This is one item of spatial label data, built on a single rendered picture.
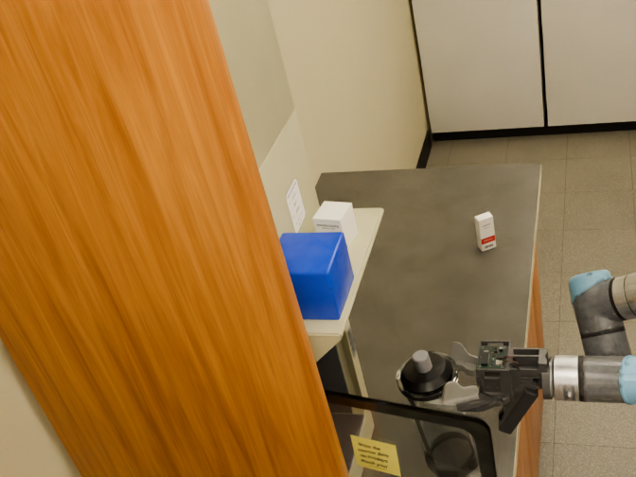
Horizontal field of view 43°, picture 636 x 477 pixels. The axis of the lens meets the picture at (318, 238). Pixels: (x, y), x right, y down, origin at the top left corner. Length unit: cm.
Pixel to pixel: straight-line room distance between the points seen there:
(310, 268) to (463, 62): 328
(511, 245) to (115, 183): 140
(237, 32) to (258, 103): 11
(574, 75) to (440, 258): 231
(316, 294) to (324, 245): 8
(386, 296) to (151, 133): 126
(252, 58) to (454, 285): 108
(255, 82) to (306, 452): 55
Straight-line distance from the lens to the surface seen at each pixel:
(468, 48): 433
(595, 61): 433
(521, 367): 140
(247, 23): 120
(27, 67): 99
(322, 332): 118
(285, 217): 128
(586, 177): 421
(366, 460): 136
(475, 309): 204
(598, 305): 147
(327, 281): 115
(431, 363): 143
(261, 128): 121
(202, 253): 104
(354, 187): 257
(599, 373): 138
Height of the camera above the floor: 228
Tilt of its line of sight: 34 degrees down
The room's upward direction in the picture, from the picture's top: 15 degrees counter-clockwise
